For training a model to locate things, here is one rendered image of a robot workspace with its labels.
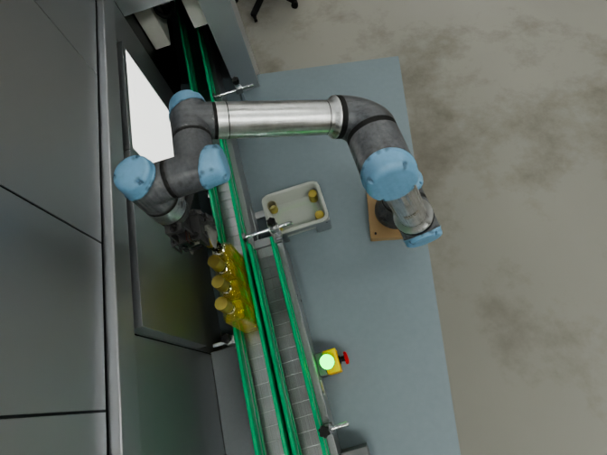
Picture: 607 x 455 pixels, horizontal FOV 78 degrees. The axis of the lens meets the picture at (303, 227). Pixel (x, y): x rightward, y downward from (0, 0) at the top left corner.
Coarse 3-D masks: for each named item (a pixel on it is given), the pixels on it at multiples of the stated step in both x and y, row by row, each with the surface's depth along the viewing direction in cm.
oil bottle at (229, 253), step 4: (224, 244) 108; (228, 244) 108; (224, 248) 106; (228, 248) 107; (232, 248) 110; (212, 252) 107; (224, 252) 106; (228, 252) 107; (232, 252) 109; (236, 252) 113; (220, 256) 106; (224, 256) 106; (228, 256) 106; (232, 256) 108; (236, 256) 112; (240, 256) 118; (224, 260) 107; (232, 260) 108; (236, 260) 111; (240, 260) 116; (240, 264) 115; (244, 264) 120; (244, 268) 118
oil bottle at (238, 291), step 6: (234, 282) 103; (234, 288) 102; (240, 288) 105; (246, 288) 111; (222, 294) 101; (228, 294) 101; (234, 294) 101; (240, 294) 103; (246, 294) 109; (246, 300) 107; (252, 306) 114
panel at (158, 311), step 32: (128, 96) 107; (160, 96) 137; (128, 128) 100; (128, 224) 88; (160, 224) 101; (160, 256) 95; (192, 256) 119; (160, 288) 90; (192, 288) 110; (160, 320) 85; (192, 320) 103
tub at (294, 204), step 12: (276, 192) 141; (288, 192) 142; (300, 192) 143; (264, 204) 140; (276, 204) 146; (288, 204) 146; (300, 204) 145; (312, 204) 145; (324, 204) 136; (276, 216) 145; (288, 216) 144; (300, 216) 143; (312, 216) 143; (324, 216) 134; (288, 228) 134
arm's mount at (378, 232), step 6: (372, 198) 141; (372, 204) 140; (372, 210) 139; (372, 216) 138; (372, 222) 137; (378, 222) 137; (372, 228) 136; (378, 228) 136; (384, 228) 135; (390, 228) 135; (372, 234) 135; (378, 234) 135; (384, 234) 134; (390, 234) 134; (396, 234) 134; (372, 240) 136; (378, 240) 136
